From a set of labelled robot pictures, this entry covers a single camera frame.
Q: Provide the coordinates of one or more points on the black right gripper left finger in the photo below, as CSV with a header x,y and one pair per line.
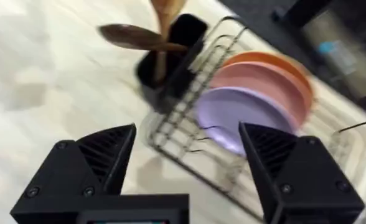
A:
x,y
77,174

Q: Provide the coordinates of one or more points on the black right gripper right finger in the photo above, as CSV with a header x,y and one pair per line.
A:
x,y
307,183

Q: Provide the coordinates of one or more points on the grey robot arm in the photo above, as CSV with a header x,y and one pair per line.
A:
x,y
335,46

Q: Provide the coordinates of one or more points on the purple plate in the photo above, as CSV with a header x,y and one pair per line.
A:
x,y
229,118

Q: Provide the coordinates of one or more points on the pink plate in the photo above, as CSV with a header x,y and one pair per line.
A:
x,y
264,84

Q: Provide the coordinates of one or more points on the orange plate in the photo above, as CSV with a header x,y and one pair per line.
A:
x,y
273,60

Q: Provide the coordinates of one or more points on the black cutlery holder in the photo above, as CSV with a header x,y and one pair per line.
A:
x,y
170,62

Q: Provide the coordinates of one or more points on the dark wooden spoon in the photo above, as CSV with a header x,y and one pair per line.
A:
x,y
133,37

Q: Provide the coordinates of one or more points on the light wooden spoon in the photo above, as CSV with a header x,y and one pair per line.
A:
x,y
164,18

